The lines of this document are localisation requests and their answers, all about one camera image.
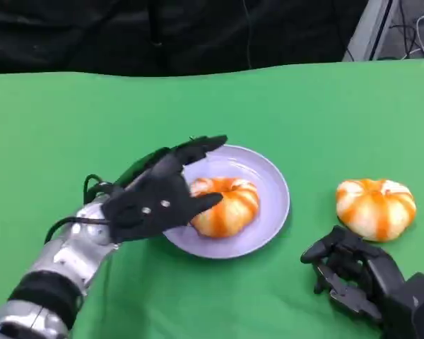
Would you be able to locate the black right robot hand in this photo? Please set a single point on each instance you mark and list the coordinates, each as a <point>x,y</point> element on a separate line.
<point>374,272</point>

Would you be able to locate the grey metal frame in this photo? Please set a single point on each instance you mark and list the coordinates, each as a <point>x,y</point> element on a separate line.
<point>369,31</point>

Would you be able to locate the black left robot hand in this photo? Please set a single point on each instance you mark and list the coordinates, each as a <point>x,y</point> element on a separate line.
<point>152,201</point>

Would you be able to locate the lilac plate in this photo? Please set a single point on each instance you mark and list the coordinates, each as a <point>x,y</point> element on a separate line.
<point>265,197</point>

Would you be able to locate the green table cloth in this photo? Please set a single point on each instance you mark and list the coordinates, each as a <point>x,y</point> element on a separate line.
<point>212,106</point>

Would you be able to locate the orange and white bread roll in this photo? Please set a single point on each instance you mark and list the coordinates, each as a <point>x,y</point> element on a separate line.
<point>374,208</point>
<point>233,212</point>

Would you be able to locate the black backdrop cloth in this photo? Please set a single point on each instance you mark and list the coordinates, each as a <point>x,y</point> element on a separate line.
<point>92,35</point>

